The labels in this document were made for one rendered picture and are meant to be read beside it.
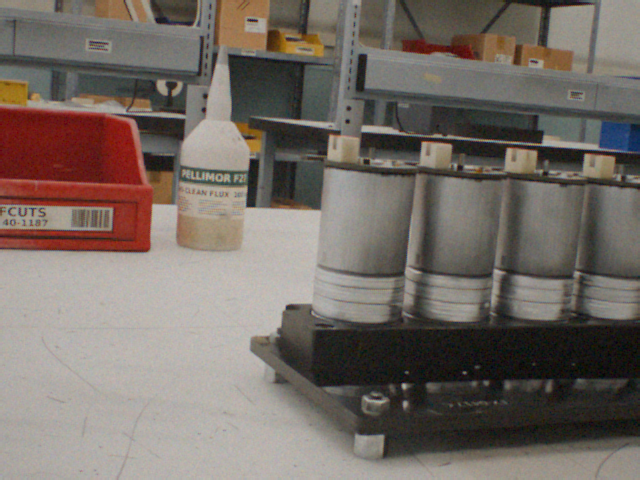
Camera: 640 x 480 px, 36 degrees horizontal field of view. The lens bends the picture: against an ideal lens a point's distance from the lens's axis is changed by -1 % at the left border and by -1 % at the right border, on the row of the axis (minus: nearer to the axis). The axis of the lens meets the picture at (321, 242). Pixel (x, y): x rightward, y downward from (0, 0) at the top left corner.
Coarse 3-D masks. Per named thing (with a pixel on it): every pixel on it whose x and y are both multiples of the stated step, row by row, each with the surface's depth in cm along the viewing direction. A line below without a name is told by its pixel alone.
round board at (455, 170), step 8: (424, 168) 27; (432, 168) 27; (440, 168) 27; (456, 168) 27; (464, 168) 27; (488, 168) 27; (464, 176) 26; (472, 176) 26; (480, 176) 26; (488, 176) 26; (496, 176) 27; (504, 176) 27
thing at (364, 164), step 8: (328, 160) 26; (360, 160) 26; (368, 160) 26; (352, 168) 25; (360, 168) 25; (368, 168) 25; (376, 168) 25; (384, 168) 25; (392, 168) 25; (400, 168) 26; (408, 168) 26; (416, 168) 26
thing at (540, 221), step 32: (512, 192) 28; (544, 192) 28; (576, 192) 28; (512, 224) 28; (544, 224) 28; (576, 224) 28; (512, 256) 28; (544, 256) 28; (576, 256) 29; (512, 288) 28; (544, 288) 28; (512, 320) 28; (544, 320) 28
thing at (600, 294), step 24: (600, 192) 29; (624, 192) 29; (600, 216) 29; (624, 216) 29; (600, 240) 29; (624, 240) 29; (576, 264) 30; (600, 264) 29; (624, 264) 29; (576, 288) 30; (600, 288) 29; (624, 288) 29; (576, 312) 30; (600, 312) 29; (624, 312) 29
